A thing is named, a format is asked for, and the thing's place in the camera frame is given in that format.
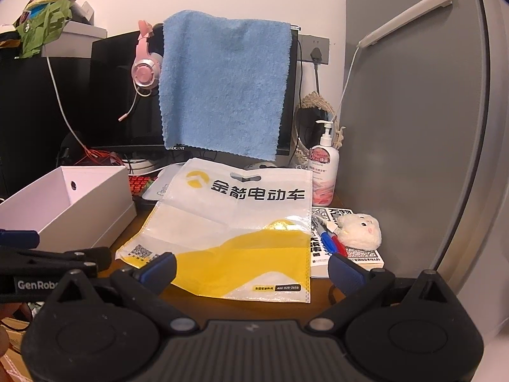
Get grey wall socket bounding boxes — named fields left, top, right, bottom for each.
left=298, top=34, right=331, bottom=65

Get white lamp cable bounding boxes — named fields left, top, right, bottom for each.
left=337, top=44, right=360, bottom=117

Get white pink printed can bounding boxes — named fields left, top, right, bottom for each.
left=308, top=120, right=340, bottom=208

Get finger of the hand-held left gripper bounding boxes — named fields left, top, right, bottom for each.
left=0, top=247, right=113, bottom=277
left=0, top=229, right=41, bottom=250

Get black and white book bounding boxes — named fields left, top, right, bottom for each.
left=309, top=207, right=384, bottom=279

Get woven rope bag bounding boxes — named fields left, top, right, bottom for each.
left=294, top=91, right=346, bottom=168

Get black plug with cable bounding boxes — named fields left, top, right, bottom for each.
left=311, top=48, right=324, bottom=97

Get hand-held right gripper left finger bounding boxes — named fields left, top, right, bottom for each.
left=47, top=251, right=201, bottom=334

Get white cardboard box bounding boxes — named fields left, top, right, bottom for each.
left=0, top=166, right=137, bottom=253

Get red keyboard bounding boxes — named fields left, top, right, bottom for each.
left=128, top=173, right=160, bottom=203

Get black computer monitor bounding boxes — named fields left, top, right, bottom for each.
left=88, top=28, right=300, bottom=158

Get white storage box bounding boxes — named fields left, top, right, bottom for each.
left=40, top=20, right=108, bottom=58

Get blue marker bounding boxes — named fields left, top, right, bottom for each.
left=312, top=215, right=338, bottom=257

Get white and yellow plastic bag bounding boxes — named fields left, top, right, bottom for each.
left=115, top=158, right=313, bottom=304

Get thin white cable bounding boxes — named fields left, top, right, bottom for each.
left=45, top=53, right=93, bottom=156

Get white plush toy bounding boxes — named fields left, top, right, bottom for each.
left=336, top=213, right=383, bottom=256

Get pink headset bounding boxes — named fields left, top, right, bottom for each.
left=118, top=20, right=164, bottom=123

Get green paper craft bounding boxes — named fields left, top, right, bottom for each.
left=12, top=0, right=80, bottom=60

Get red wires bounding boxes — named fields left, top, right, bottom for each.
left=77, top=147, right=126, bottom=166

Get red marker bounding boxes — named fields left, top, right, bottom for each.
left=330, top=231, right=349, bottom=257

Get black cabinet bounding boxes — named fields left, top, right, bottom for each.
left=0, top=53, right=94, bottom=200

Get blue towel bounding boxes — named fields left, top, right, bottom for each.
left=158, top=9, right=294, bottom=162

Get white bar lamp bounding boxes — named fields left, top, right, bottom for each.
left=357, top=0, right=454, bottom=47

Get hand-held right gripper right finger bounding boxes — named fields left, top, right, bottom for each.
left=306, top=252, right=462, bottom=333

